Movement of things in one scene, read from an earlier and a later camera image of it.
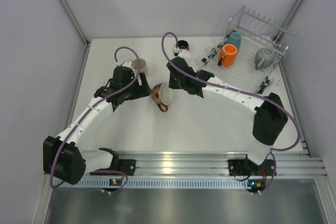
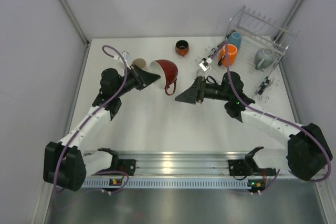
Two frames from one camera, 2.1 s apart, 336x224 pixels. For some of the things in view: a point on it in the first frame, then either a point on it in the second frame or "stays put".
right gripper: (174, 86) to (196, 92)
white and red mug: (162, 94) to (168, 72)
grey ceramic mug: (264, 57) stays put
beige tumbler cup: (140, 64) stays put
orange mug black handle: (227, 55) stays put
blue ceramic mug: (235, 39) stays put
